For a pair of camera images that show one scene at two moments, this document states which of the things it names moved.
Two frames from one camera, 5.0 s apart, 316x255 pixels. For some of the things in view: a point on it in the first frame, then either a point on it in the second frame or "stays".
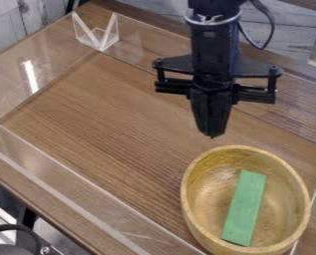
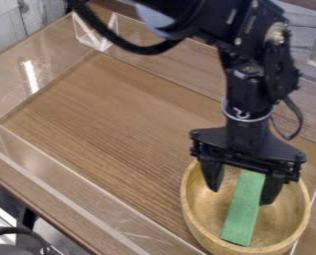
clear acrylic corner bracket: [96, 38] stays
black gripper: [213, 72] → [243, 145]
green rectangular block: [242, 209] stays
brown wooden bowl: [206, 191] stays
